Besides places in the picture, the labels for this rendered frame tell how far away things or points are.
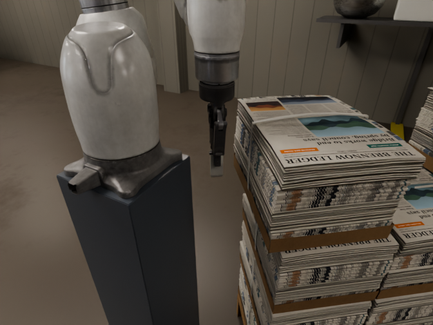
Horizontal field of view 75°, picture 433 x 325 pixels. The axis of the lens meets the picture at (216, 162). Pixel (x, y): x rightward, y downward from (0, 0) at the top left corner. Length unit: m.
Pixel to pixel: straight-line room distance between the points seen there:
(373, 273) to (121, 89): 0.71
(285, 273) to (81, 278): 1.30
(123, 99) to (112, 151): 0.10
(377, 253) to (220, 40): 0.58
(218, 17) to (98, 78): 0.22
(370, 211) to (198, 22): 0.52
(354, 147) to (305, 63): 3.21
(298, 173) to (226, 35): 0.28
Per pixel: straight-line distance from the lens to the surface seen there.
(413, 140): 1.16
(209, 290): 1.60
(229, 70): 0.57
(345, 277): 0.81
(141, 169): 0.57
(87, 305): 1.68
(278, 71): 3.90
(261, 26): 3.90
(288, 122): 0.68
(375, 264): 0.81
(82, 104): 0.52
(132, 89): 0.51
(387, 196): 0.69
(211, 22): 0.54
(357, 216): 0.68
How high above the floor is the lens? 1.32
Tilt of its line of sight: 31 degrees down
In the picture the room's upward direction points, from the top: straight up
